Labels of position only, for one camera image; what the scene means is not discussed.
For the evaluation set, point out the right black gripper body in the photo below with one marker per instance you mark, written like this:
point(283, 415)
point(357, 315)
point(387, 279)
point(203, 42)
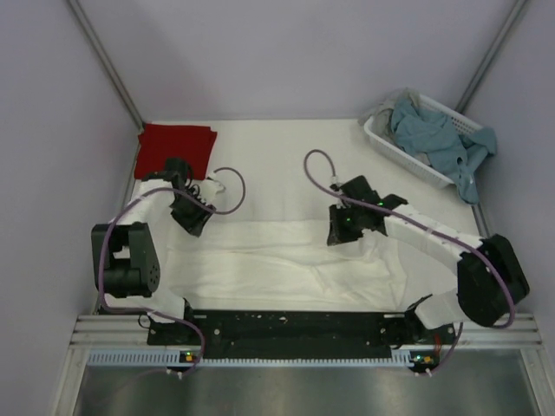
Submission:
point(347, 223)

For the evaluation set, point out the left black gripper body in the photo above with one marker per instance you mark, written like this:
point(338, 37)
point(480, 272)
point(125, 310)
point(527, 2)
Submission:
point(190, 213)

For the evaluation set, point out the white floral print t-shirt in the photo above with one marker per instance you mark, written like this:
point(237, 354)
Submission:
point(283, 265)

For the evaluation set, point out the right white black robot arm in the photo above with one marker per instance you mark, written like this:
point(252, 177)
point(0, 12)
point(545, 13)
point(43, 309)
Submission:
point(489, 279)

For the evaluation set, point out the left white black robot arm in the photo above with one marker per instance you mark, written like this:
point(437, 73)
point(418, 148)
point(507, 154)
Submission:
point(128, 270)

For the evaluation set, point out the folded red t-shirt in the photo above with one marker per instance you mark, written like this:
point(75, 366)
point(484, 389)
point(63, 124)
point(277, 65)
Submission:
point(158, 143)

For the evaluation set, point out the white plastic laundry basket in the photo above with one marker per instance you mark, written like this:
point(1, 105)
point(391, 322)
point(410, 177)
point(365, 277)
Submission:
point(387, 148)

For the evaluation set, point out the grey crumpled t-shirt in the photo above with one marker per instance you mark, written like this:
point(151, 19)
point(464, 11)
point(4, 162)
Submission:
point(382, 112)

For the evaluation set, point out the light blue t-shirt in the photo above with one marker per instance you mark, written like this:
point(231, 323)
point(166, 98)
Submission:
point(419, 131)

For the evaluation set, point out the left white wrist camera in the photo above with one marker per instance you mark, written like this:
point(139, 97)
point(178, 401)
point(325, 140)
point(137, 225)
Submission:
point(210, 188)

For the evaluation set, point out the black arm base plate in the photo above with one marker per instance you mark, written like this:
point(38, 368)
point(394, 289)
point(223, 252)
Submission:
point(298, 335)

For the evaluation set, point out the slotted grey cable duct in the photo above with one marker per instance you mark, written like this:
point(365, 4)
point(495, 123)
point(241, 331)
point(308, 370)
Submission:
point(179, 359)

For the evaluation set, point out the right aluminium frame post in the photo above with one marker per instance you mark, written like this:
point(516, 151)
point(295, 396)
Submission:
point(508, 27)

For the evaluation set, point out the aluminium frame post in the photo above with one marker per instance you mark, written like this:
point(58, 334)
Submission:
point(508, 27)
point(102, 56)

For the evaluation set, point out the left aluminium frame post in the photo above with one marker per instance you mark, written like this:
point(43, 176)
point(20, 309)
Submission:
point(102, 56)

